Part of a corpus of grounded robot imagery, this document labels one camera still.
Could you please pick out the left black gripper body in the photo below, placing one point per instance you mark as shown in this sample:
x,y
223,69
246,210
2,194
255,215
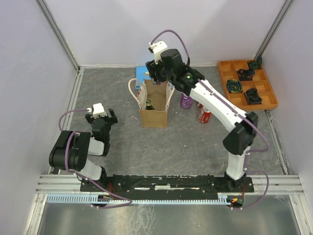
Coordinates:
x,y
109,121

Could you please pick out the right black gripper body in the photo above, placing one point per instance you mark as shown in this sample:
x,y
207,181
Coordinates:
x,y
161,74

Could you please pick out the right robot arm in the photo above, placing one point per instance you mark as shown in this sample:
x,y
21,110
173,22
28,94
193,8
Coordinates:
x,y
237,122

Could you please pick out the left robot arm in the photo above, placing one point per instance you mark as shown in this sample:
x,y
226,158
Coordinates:
x,y
71,149

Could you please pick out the burlap canvas bag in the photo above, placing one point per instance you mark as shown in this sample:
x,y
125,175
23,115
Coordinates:
x,y
160,96

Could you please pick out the green topped dark can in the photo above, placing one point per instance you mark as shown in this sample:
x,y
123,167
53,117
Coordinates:
x,y
149,105

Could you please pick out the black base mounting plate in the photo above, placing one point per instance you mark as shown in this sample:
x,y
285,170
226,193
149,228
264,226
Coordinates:
x,y
162,188

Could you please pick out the blue yellow rolled sock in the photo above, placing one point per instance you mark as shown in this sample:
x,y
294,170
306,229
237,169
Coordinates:
x,y
234,86

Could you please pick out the black rolled sock upper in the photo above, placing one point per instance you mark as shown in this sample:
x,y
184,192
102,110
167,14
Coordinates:
x,y
246,75

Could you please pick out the black rolled sock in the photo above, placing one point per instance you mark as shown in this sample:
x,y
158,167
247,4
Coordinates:
x,y
252,97
246,75

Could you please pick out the orange compartment tray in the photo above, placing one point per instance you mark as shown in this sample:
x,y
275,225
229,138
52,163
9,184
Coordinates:
x,y
228,70

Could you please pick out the teal rolled sock corner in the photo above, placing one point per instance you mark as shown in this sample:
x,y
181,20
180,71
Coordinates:
x,y
255,64

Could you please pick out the black rolled sock lower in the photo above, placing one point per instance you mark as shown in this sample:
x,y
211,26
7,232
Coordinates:
x,y
252,97

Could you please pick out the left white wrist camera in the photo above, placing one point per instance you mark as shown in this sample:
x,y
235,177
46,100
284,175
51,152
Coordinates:
x,y
97,110

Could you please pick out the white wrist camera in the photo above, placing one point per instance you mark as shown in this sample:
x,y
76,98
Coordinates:
x,y
156,49
97,110

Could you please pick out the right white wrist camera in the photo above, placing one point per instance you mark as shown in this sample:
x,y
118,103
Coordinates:
x,y
156,49

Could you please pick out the aluminium frame rail front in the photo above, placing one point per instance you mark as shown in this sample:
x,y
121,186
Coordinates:
x,y
278,184

